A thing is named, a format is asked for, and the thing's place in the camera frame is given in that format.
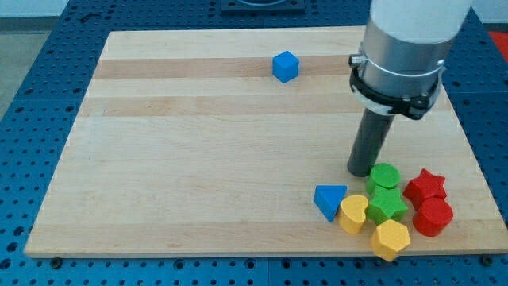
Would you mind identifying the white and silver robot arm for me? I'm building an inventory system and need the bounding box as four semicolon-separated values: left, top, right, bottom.
359;0;472;98

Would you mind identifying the blue wooden cube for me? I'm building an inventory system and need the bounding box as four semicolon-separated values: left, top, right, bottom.
272;51;299;83

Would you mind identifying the light wooden board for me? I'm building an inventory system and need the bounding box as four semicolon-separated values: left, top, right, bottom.
23;25;508;260

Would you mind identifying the blue wooden triangle block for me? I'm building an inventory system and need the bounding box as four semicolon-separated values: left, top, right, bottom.
314;185;348;222

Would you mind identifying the yellow wooden heart block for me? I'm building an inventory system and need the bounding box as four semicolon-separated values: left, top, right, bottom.
337;195;369;234

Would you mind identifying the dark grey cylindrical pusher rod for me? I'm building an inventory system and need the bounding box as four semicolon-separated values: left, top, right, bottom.
347;109;394;177

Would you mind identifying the green wooden cylinder block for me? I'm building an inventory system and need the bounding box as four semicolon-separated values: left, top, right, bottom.
366;163;401;196

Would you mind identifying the green wooden star block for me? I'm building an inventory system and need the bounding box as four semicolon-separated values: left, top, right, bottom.
366;186;408;225

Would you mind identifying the yellow wooden hexagon block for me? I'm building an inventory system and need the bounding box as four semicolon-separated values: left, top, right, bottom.
371;219;411;262

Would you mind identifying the red wooden star block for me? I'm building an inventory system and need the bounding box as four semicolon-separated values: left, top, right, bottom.
402;168;447;211

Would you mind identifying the red wooden cylinder block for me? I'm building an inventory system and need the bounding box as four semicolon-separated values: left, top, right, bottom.
413;198;454;237

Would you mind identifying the black clamp ring with cable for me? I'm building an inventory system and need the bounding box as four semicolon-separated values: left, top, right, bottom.
348;52;447;121

